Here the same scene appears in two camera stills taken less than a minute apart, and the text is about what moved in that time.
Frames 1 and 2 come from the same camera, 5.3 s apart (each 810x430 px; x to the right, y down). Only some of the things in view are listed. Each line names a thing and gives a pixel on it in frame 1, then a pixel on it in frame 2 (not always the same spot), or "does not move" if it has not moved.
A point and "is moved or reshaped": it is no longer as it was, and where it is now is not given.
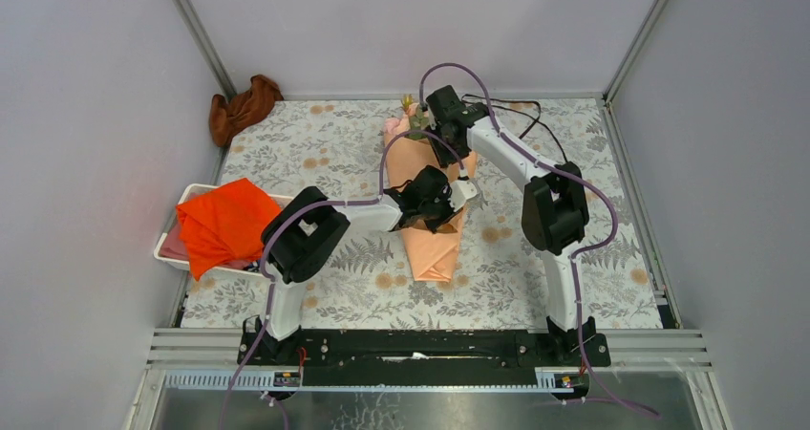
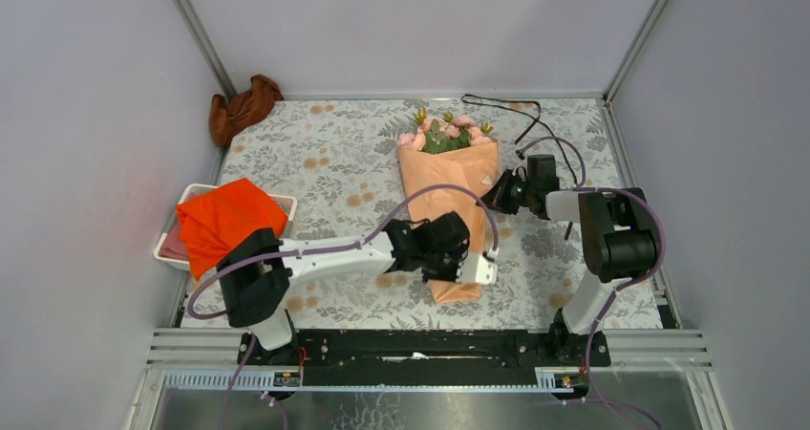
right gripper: [445, 159] -> [497, 198]
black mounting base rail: [421, 358] does not move
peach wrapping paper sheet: [431, 245] is moved or reshaped
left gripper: [448, 212] -> [457, 252]
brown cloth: [243, 110] does not move
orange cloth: [224, 226] does not move
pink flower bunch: [415, 118] is moved or reshaped
